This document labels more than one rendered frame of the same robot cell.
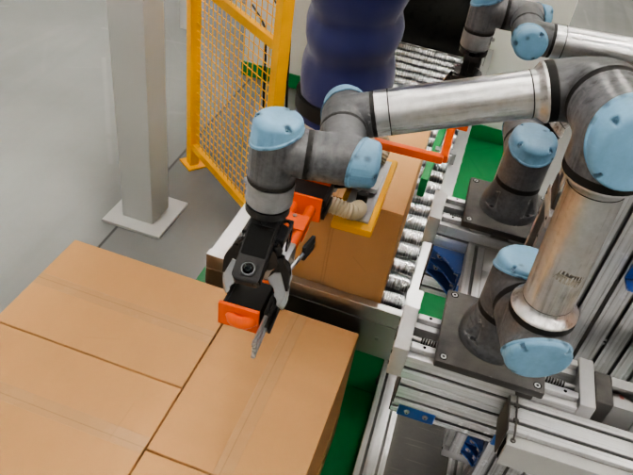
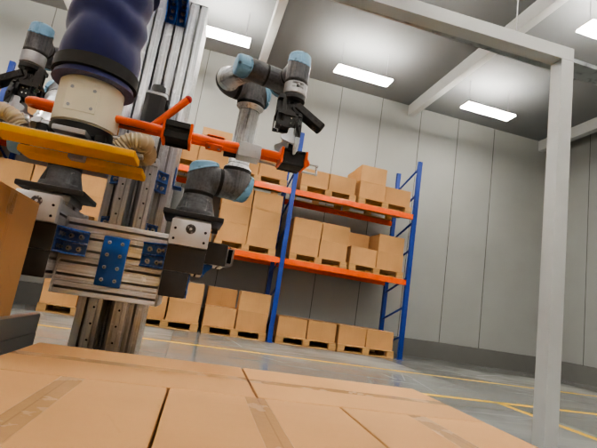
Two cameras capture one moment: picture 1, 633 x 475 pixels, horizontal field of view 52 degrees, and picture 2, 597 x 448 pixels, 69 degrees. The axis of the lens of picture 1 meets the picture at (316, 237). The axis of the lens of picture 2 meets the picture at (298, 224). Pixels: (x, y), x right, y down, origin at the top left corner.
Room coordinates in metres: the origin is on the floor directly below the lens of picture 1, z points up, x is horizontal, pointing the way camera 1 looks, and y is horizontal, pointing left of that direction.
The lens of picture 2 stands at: (1.26, 1.32, 0.76)
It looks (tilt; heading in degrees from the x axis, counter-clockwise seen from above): 10 degrees up; 247
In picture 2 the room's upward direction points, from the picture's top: 9 degrees clockwise
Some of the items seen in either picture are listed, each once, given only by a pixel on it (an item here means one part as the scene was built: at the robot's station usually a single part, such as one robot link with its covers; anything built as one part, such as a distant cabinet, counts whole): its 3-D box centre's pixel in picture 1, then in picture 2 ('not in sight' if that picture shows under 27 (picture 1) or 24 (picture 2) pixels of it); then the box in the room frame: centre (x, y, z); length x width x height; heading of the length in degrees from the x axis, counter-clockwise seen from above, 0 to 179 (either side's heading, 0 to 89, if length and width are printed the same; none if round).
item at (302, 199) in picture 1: (307, 196); (177, 134); (1.14, 0.03, 1.20); 0.10 x 0.08 x 0.06; 80
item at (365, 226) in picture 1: (367, 187); (86, 158); (1.37, -0.11, 1.09); 0.34 x 0.10 x 0.05; 170
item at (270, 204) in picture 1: (267, 190); (295, 92); (0.82, 0.09, 1.43); 0.08 x 0.08 x 0.05
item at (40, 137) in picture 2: not in sight; (69, 139); (1.40, 0.08, 1.09); 0.34 x 0.10 x 0.05; 170
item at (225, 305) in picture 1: (246, 302); (291, 160); (0.80, 0.10, 1.20); 0.08 x 0.07 x 0.05; 170
